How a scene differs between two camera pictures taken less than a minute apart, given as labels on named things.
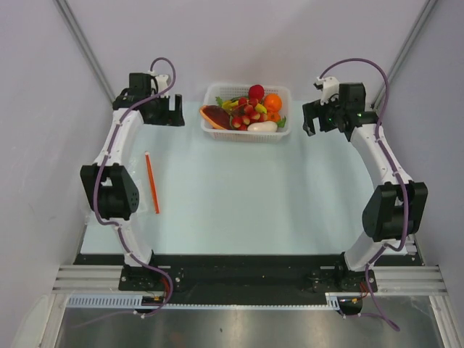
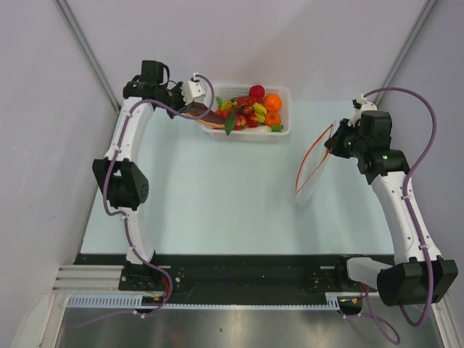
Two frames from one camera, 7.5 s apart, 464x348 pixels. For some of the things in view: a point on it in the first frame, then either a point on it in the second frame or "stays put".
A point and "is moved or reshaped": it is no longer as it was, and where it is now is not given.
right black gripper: x=314 y=110 -> x=333 y=144
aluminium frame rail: x=90 y=280 stays put
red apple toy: x=256 y=91 stays put
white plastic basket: x=213 y=91 stays put
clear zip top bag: x=145 y=168 -> x=311 y=166
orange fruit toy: x=272 y=103 stays put
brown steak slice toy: x=217 y=117 is moved or reshaped
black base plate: x=221 y=280 stays put
